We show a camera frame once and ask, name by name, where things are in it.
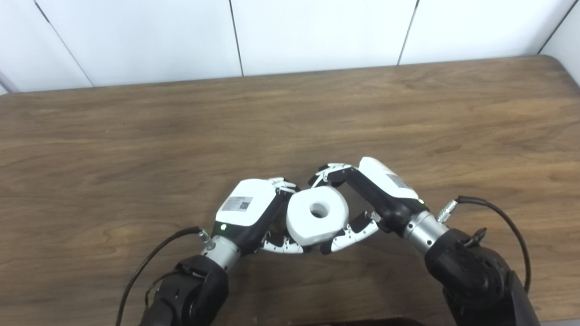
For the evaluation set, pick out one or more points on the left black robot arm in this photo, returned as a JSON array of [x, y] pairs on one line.
[[190, 294]]

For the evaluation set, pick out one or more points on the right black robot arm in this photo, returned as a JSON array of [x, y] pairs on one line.
[[476, 276]]

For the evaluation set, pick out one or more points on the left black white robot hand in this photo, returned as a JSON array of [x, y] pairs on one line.
[[249, 203]]

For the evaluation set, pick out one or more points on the round white piece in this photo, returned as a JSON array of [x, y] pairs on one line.
[[303, 222]]

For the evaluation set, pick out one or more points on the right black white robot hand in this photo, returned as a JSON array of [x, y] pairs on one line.
[[389, 190]]

